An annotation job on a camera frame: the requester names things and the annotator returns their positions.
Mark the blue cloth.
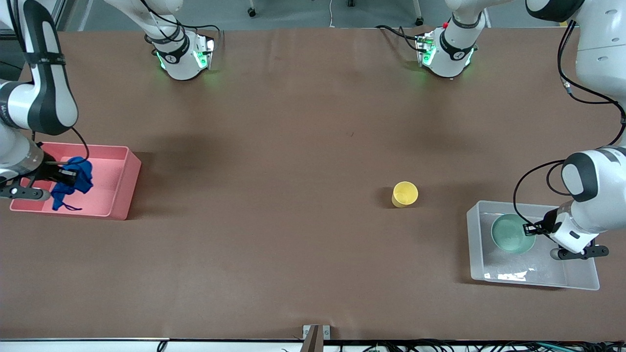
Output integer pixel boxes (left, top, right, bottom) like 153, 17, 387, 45
50, 156, 94, 212

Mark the mint green bowl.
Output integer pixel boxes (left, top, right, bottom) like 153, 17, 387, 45
491, 214, 537, 254

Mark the clear plastic storage box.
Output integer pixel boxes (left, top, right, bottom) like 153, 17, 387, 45
466, 200, 601, 291

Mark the pink plastic bin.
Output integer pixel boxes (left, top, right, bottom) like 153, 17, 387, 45
10, 142, 142, 220

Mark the yellow plastic cup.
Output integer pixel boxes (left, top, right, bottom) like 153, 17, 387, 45
391, 181, 419, 208

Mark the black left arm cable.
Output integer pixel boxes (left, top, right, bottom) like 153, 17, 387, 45
558, 20, 626, 147

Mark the black right base cable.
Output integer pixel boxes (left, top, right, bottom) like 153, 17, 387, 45
139, 0, 223, 47

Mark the black base cable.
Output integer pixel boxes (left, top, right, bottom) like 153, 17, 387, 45
139, 0, 223, 47
376, 24, 427, 53

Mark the metal table clamp bracket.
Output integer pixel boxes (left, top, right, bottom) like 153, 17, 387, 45
302, 325, 331, 352

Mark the black left base cable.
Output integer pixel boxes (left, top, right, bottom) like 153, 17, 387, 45
376, 24, 427, 53

